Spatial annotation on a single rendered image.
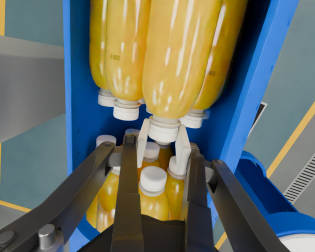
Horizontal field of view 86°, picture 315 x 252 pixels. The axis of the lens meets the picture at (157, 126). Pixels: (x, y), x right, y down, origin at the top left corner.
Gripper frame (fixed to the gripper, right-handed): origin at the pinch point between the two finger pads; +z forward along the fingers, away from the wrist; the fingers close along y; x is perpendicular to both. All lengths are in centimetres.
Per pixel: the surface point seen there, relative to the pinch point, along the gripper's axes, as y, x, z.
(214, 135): 11.4, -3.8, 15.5
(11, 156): -135, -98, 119
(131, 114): -4.8, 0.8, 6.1
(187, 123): 3.7, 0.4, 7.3
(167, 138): 0.6, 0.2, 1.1
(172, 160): 3.0, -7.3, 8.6
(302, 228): 43, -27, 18
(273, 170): 113, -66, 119
